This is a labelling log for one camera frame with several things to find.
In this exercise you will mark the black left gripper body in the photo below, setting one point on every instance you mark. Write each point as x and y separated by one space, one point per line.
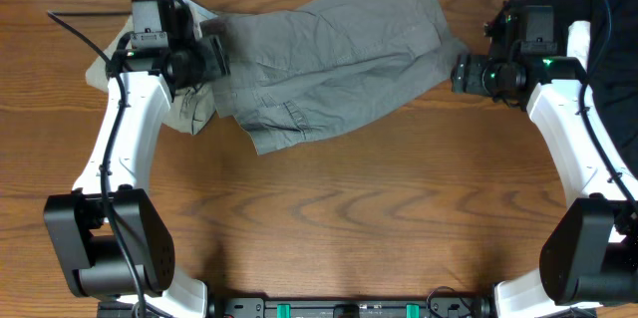
200 64

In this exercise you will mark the green clamp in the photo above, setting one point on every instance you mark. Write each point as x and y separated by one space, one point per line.
412 311
283 311

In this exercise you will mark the grey shorts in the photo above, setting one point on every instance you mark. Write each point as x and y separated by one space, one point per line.
330 67

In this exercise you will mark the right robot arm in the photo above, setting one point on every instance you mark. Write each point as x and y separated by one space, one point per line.
590 258

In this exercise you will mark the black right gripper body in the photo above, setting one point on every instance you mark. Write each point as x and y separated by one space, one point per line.
483 77

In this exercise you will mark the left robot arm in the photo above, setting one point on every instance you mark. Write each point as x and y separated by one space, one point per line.
109 239

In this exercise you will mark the left green clamp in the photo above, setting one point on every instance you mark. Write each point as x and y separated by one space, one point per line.
283 311

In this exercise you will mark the black garment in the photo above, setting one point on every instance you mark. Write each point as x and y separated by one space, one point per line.
614 83

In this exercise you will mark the right green clamp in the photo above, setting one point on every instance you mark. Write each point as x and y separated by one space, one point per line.
412 311

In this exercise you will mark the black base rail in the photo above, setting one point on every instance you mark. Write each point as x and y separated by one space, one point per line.
445 305

